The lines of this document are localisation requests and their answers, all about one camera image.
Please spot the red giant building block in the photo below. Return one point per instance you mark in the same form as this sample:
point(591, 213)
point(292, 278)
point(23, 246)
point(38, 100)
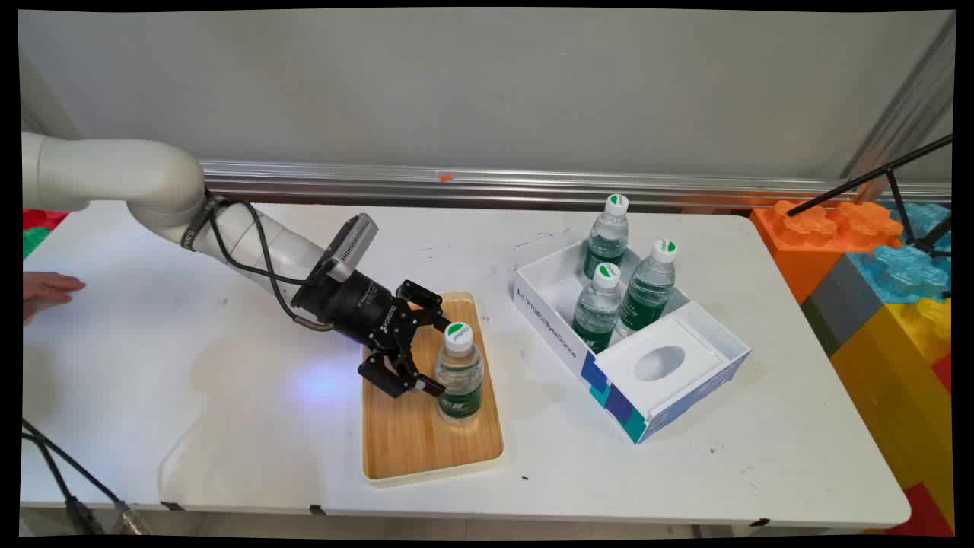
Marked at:
point(924, 514)

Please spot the yellow giant building block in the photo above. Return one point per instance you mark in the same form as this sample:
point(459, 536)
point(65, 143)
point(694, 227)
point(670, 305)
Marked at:
point(905, 388)

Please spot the black tripod stand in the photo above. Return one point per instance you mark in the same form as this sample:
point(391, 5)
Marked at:
point(898, 194)

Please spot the green foam block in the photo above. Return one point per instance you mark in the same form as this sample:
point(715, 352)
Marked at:
point(32, 242)

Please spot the red foam block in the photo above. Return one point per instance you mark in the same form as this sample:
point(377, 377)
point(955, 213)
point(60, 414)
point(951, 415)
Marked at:
point(42, 218)

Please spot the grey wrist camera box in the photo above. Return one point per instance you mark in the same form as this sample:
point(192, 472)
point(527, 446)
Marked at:
point(354, 243)

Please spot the blue giant building block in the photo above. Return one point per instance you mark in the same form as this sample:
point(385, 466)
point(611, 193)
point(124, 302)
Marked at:
point(905, 270)

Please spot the water bottle green label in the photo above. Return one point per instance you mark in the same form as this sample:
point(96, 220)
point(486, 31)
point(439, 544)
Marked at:
point(597, 312)
point(606, 236)
point(647, 293)
point(459, 380)

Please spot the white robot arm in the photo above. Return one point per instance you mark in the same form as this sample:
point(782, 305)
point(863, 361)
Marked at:
point(114, 175)

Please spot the wooden tray cream rim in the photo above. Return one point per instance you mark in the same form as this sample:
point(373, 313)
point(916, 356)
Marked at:
point(403, 434)

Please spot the orange giant building block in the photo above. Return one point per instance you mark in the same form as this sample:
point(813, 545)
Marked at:
point(799, 243)

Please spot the grey giant building block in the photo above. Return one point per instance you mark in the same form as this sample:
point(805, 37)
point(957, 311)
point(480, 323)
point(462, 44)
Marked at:
point(841, 304)

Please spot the aluminium wall rail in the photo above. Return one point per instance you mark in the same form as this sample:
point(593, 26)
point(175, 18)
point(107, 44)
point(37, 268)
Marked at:
point(533, 186)

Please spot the white blue cardboard box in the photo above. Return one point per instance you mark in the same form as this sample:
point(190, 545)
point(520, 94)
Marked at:
point(662, 365)

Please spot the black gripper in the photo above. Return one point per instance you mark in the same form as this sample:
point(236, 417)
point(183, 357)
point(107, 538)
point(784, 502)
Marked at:
point(358, 304)

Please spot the person's hand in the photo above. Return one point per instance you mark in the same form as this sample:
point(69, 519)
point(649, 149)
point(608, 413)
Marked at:
point(46, 289)

